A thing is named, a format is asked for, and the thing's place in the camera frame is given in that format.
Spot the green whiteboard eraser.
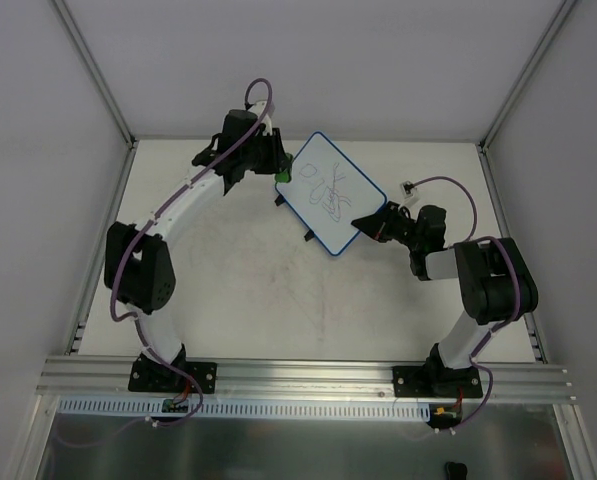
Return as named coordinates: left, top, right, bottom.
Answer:
left=274, top=168, right=292, bottom=184

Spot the blue framed whiteboard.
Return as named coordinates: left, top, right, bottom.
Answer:
left=275, top=131, right=387, bottom=256

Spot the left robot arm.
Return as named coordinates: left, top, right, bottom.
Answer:
left=104, top=101, right=293, bottom=393

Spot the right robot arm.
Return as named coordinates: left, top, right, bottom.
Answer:
left=351, top=202, right=538, bottom=399

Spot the black object on floor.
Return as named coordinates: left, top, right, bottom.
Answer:
left=445, top=462, right=468, bottom=480

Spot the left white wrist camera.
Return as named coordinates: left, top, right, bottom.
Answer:
left=246, top=100, right=275, bottom=136

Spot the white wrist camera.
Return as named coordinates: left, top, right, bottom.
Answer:
left=246, top=100, right=275, bottom=136
left=399, top=181, right=419, bottom=205

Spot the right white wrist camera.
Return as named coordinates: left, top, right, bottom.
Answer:
left=399, top=181, right=419, bottom=205

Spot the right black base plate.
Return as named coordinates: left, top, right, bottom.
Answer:
left=392, top=365, right=483, bottom=399

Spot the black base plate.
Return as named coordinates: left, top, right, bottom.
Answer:
left=392, top=365, right=483, bottom=399
left=127, top=355, right=218, bottom=395

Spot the aluminium mounting rail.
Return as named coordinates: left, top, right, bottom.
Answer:
left=36, top=355, right=578, bottom=404

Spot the left aluminium frame post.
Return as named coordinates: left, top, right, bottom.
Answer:
left=49, top=0, right=136, bottom=148

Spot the aluminium frame post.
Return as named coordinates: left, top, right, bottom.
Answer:
left=477, top=0, right=579, bottom=151
left=49, top=0, right=136, bottom=148

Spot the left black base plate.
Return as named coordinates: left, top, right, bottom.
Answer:
left=127, top=355, right=218, bottom=395

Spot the right aluminium frame post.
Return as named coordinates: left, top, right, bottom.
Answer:
left=477, top=0, right=579, bottom=151

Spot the white slotted cable duct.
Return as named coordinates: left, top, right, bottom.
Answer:
left=57, top=396, right=431, bottom=423

